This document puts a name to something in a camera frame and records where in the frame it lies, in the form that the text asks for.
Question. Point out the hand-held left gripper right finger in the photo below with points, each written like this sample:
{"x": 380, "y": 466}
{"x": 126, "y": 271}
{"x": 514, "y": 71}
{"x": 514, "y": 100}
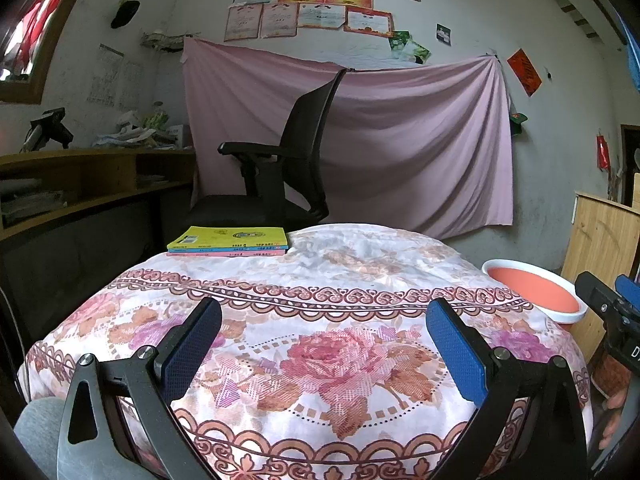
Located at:
{"x": 457, "y": 350}

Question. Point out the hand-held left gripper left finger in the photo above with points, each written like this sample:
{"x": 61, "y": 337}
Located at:
{"x": 192, "y": 345}

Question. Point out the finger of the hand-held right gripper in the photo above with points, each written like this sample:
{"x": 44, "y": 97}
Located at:
{"x": 595, "y": 287}
{"x": 630, "y": 290}

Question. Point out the white basin orange inside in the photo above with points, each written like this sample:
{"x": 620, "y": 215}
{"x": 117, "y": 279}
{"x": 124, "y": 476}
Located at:
{"x": 535, "y": 287}

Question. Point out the person's right hand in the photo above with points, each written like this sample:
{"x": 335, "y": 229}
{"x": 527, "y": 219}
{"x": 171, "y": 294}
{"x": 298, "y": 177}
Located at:
{"x": 614, "y": 415}

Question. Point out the large wooden board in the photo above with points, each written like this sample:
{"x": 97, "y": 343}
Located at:
{"x": 600, "y": 240}

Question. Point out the small wooden board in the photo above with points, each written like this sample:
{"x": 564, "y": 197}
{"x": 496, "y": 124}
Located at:
{"x": 636, "y": 187}

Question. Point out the yellow book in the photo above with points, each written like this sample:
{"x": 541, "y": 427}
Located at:
{"x": 230, "y": 236}

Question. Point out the floral printed blanket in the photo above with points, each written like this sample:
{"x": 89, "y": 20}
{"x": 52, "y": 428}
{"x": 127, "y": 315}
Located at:
{"x": 310, "y": 310}

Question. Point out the red hanging packet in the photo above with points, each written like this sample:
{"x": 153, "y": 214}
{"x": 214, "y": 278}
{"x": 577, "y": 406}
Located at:
{"x": 603, "y": 151}

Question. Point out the thin stack of papers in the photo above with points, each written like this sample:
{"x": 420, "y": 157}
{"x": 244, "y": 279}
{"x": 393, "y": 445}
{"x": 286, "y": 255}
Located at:
{"x": 152, "y": 180}

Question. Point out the person's grey trouser leg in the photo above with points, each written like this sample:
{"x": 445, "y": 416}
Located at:
{"x": 35, "y": 435}

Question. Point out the green cap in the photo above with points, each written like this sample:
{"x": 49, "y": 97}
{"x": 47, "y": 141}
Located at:
{"x": 518, "y": 121}

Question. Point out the white cardboard box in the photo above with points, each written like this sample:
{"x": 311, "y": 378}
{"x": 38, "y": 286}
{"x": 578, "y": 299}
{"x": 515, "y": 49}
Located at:
{"x": 179, "y": 135}

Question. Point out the pink cloth sheet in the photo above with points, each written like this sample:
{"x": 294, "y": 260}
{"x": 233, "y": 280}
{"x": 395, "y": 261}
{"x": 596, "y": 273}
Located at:
{"x": 410, "y": 145}

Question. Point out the stack of newspapers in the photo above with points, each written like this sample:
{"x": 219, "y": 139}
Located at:
{"x": 32, "y": 205}

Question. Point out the pile of loose papers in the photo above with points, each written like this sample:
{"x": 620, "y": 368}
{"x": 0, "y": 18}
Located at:
{"x": 127, "y": 140}

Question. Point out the wooden desk shelf unit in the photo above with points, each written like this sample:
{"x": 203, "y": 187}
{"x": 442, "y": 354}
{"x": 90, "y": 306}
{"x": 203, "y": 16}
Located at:
{"x": 75, "y": 160}

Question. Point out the red paper poster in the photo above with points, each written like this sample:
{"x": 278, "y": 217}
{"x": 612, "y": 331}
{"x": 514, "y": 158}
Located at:
{"x": 524, "y": 71}

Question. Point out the green plastic bag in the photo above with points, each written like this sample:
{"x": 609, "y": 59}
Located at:
{"x": 156, "y": 117}

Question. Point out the white plastic bag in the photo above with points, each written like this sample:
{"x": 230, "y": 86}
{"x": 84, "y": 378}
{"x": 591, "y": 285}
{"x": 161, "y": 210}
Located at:
{"x": 129, "y": 120}

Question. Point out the black office chair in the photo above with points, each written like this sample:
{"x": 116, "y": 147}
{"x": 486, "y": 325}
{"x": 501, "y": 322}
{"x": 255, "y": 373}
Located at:
{"x": 305, "y": 125}

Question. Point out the green flower photo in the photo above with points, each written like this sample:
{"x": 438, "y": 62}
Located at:
{"x": 419, "y": 52}
{"x": 398, "y": 41}

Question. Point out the small dark photo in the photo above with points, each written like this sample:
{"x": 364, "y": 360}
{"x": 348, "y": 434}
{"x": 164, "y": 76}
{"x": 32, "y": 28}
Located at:
{"x": 443, "y": 34}

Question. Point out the black cap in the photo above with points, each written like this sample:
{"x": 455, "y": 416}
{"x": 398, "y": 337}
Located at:
{"x": 125, "y": 14}

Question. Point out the red cloth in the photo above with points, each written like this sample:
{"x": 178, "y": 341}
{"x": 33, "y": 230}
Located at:
{"x": 37, "y": 15}

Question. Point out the dark door frame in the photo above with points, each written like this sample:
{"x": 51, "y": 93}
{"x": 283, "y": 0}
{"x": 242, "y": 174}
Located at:
{"x": 626, "y": 155}

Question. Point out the wall calendar sheet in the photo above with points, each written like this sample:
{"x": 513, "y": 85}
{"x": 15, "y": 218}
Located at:
{"x": 131, "y": 85}
{"x": 105, "y": 75}

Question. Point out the wooden window frame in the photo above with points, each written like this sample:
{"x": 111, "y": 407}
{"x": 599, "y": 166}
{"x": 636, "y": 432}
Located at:
{"x": 30, "y": 96}

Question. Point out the group of wall certificates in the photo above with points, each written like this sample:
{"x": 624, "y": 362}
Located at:
{"x": 310, "y": 10}

